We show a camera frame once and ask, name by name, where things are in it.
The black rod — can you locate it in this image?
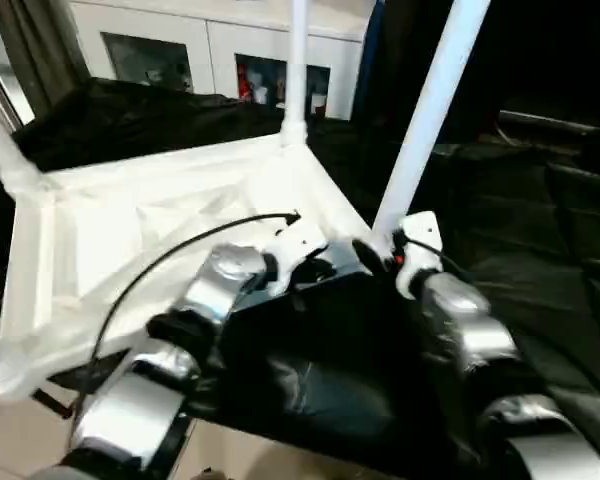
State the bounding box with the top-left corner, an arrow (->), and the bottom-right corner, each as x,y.
499,109 -> 600,140

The red bottle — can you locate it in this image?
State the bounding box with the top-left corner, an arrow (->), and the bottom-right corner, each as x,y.
238,67 -> 255,102

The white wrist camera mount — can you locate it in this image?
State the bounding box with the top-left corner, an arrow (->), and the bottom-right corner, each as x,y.
263,218 -> 332,297
394,210 -> 445,302

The grey curtain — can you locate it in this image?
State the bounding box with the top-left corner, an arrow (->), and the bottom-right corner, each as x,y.
0,0 -> 92,115

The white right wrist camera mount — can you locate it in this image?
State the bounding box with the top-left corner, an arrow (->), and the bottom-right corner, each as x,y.
394,210 -> 445,302

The black stand foot bar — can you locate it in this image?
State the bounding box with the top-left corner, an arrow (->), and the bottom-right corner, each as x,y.
31,386 -> 75,420

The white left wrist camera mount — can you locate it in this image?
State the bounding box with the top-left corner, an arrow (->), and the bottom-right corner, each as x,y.
263,218 -> 332,297

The white plastic table top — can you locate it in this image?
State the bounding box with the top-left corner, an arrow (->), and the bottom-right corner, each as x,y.
0,131 -> 377,402

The black mat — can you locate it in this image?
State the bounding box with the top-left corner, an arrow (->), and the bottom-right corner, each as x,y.
0,74 -> 600,480

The white cabinet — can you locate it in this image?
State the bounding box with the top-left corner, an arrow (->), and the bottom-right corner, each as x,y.
69,0 -> 372,122

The black box with gold label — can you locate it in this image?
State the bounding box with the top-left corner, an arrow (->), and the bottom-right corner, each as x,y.
353,0 -> 502,147

